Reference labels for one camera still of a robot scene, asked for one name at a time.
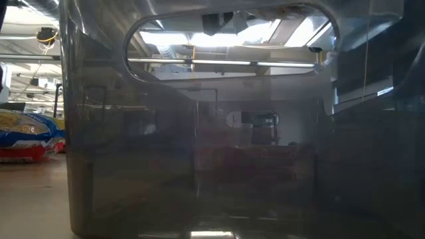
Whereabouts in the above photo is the grey overhead light bar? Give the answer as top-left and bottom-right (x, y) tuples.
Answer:
(0, 54), (316, 70)

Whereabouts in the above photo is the smoky grey plastic bin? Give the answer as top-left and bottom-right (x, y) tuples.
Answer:
(58, 0), (425, 239)

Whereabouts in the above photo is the distant black frame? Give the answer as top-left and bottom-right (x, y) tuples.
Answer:
(52, 82), (64, 119)

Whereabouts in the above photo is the ceiling cord reel yellow cable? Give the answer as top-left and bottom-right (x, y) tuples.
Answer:
(35, 27), (60, 46)

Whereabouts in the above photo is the blue Maruchan ramen pack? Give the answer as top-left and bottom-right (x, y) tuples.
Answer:
(0, 110), (66, 149)

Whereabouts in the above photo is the red Maruchan ramen pack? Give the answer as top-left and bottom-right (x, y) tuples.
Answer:
(0, 137), (66, 164)

